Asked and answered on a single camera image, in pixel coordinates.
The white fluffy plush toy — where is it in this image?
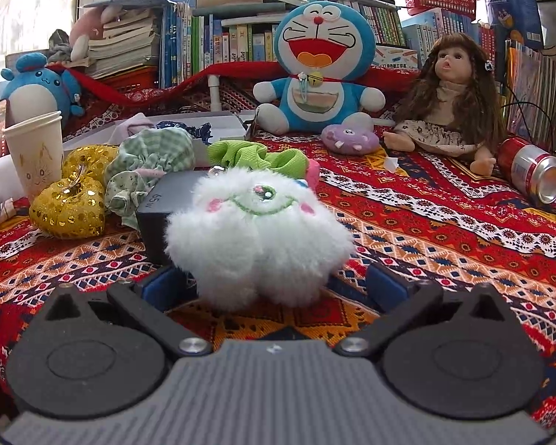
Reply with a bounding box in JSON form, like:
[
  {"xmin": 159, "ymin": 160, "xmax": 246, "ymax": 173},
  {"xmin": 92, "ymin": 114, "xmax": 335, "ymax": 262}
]
[{"xmin": 165, "ymin": 168, "xmax": 354, "ymax": 312}]

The gold sequin heart cushion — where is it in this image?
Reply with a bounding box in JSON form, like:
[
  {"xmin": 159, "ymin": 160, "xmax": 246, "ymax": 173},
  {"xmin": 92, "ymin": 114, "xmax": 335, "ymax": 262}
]
[{"xmin": 29, "ymin": 145, "xmax": 118, "ymax": 239}]

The green gingham scrunchie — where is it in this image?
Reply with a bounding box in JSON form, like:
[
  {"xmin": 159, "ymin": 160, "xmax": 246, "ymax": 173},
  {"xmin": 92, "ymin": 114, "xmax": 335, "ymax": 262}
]
[{"xmin": 105, "ymin": 128, "xmax": 196, "ymax": 230}]

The lime green scrunchie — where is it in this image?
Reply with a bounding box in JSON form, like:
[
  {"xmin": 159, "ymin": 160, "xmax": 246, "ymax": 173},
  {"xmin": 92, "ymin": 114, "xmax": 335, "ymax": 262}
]
[{"xmin": 208, "ymin": 140, "xmax": 309, "ymax": 179}]

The navy floral fabric pouch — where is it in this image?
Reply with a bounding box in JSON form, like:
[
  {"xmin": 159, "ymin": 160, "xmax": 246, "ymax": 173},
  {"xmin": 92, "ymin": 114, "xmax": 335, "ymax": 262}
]
[{"xmin": 155, "ymin": 121, "xmax": 213, "ymax": 146}]

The patterned red tablecloth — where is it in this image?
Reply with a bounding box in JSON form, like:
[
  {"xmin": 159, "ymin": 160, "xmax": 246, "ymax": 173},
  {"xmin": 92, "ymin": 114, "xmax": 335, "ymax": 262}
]
[{"xmin": 0, "ymin": 60, "xmax": 556, "ymax": 429}]

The black power adapter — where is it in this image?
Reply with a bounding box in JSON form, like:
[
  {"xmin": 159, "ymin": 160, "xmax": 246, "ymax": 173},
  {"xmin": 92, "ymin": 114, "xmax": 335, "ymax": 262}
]
[{"xmin": 135, "ymin": 171, "xmax": 208, "ymax": 265}]

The pink scrunchie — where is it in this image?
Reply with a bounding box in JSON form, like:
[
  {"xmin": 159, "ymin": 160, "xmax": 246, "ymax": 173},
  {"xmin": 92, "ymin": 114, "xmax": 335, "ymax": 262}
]
[{"xmin": 305, "ymin": 159, "xmax": 320, "ymax": 191}]

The purple small plush toy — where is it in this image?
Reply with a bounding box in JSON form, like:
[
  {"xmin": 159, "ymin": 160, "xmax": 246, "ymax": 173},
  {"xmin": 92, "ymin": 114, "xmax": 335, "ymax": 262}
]
[{"xmin": 320, "ymin": 125, "xmax": 381, "ymax": 156}]

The white shallow cardboard box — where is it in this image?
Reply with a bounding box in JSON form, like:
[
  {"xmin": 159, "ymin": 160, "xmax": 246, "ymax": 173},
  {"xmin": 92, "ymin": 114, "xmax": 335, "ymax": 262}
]
[{"xmin": 63, "ymin": 109, "xmax": 255, "ymax": 168}]

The brown haired doll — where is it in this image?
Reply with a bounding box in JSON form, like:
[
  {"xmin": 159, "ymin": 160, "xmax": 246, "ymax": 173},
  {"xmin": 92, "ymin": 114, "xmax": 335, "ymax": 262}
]
[{"xmin": 384, "ymin": 33, "xmax": 505, "ymax": 177}]

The red soda can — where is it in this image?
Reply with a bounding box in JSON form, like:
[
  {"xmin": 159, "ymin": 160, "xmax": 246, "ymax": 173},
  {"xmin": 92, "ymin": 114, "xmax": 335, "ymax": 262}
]
[{"xmin": 497, "ymin": 137, "xmax": 556, "ymax": 205}]

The white paper cup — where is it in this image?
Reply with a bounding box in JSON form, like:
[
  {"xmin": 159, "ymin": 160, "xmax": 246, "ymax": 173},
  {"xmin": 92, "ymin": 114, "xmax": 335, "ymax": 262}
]
[{"xmin": 4, "ymin": 111, "xmax": 63, "ymax": 201}]

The white pvc pipe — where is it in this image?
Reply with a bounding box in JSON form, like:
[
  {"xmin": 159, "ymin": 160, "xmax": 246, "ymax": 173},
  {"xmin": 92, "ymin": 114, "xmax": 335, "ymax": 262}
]
[{"xmin": 208, "ymin": 75, "xmax": 222, "ymax": 113}]

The blue round plush toy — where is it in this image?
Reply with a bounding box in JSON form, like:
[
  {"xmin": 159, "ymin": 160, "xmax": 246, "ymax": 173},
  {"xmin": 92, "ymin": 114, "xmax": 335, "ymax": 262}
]
[{"xmin": 1, "ymin": 52, "xmax": 85, "ymax": 126}]

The row of upright books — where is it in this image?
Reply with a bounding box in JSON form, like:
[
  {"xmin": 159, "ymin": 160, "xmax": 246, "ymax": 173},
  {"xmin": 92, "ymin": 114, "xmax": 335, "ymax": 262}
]
[{"xmin": 158, "ymin": 0, "xmax": 497, "ymax": 89}]

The stack of lying books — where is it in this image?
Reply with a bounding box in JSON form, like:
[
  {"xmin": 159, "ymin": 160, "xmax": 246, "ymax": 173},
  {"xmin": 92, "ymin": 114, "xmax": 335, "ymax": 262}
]
[{"xmin": 86, "ymin": 4, "xmax": 163, "ymax": 79}]

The Doraemon plush toy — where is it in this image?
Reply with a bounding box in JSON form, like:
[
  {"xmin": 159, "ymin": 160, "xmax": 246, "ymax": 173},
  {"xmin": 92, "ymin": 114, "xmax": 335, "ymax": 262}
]
[{"xmin": 253, "ymin": 1, "xmax": 385, "ymax": 136}]

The pink plush toy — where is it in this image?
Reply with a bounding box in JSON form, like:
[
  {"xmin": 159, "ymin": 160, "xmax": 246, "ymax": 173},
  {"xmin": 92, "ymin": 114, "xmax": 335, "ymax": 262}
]
[{"xmin": 69, "ymin": 5, "xmax": 122, "ymax": 62}]

